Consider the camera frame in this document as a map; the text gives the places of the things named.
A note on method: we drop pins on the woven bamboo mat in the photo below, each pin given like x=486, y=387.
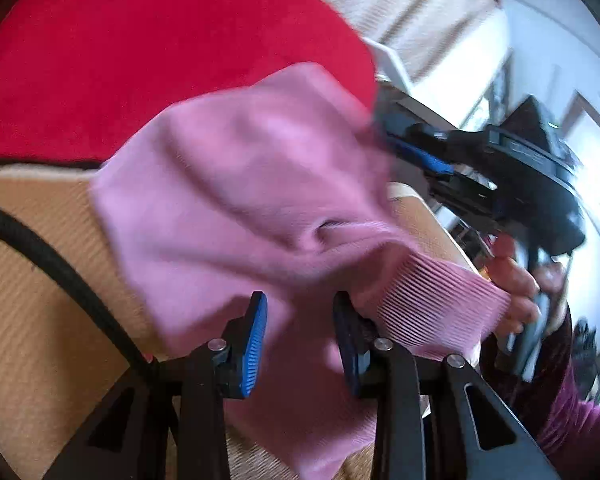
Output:
x=30, y=360

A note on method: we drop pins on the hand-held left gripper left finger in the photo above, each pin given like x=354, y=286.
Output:
x=252, y=345

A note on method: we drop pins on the beige dotted curtain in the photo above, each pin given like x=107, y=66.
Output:
x=405, y=10

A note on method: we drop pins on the pink zip jacket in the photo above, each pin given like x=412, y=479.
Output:
x=230, y=185

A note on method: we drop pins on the person's right hand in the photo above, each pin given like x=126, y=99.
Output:
x=515, y=280

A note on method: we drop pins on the white board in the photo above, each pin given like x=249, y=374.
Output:
x=392, y=62

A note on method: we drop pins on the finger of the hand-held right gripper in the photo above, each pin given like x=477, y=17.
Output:
x=397, y=125
x=425, y=157

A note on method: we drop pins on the red blanket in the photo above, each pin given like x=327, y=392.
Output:
x=130, y=60

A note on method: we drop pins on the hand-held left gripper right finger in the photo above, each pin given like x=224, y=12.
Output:
x=345, y=345

